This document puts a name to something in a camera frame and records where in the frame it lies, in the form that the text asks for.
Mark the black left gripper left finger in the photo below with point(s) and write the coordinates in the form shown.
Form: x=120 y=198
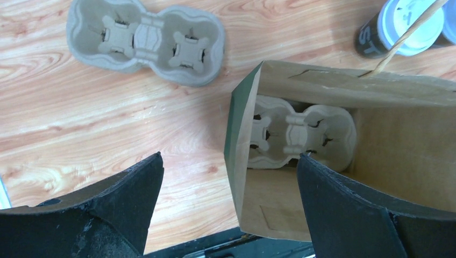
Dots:
x=109 y=218

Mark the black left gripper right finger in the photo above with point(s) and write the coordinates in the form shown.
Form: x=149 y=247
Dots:
x=349 y=219

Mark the single pulp cup carrier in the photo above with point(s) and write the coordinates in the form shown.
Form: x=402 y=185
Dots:
x=280 y=134

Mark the green paper bag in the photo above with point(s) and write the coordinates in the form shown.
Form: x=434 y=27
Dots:
x=405 y=141

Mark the white single cup lid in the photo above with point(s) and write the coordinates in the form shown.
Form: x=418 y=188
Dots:
x=447 y=37

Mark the grey pulp cup carrier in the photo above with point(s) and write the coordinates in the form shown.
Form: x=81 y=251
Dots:
x=180 y=44

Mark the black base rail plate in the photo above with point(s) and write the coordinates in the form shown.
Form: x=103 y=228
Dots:
x=235 y=243

